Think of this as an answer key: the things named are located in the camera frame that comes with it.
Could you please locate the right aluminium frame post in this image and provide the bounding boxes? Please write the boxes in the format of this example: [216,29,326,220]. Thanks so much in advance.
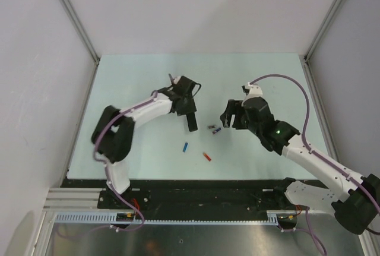
[303,0,363,64]

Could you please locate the aluminium frame post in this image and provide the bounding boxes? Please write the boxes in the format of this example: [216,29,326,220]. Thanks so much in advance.
[44,0,100,65]
[303,0,363,64]

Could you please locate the white slotted cable duct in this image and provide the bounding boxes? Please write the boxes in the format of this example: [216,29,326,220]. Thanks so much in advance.
[54,211,289,226]

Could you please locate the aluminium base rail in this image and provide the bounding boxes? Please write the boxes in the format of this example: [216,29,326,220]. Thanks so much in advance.
[43,188,102,211]

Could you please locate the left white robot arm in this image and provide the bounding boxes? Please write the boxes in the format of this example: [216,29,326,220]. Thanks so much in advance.
[91,75,201,208]

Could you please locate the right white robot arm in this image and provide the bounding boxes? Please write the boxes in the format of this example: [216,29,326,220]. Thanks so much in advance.
[220,97,379,235]

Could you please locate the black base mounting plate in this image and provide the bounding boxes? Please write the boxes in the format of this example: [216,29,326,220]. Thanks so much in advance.
[61,179,306,220]

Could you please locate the red orange AAA battery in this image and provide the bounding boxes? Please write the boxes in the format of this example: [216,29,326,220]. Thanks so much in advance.
[202,152,212,162]

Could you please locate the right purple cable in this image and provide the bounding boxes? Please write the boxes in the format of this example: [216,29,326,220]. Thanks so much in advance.
[249,74,380,233]

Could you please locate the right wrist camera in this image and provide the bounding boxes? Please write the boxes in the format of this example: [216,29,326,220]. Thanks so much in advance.
[242,83,263,99]

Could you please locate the left aluminium frame post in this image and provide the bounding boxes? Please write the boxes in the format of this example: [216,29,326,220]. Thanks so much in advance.
[44,0,100,65]

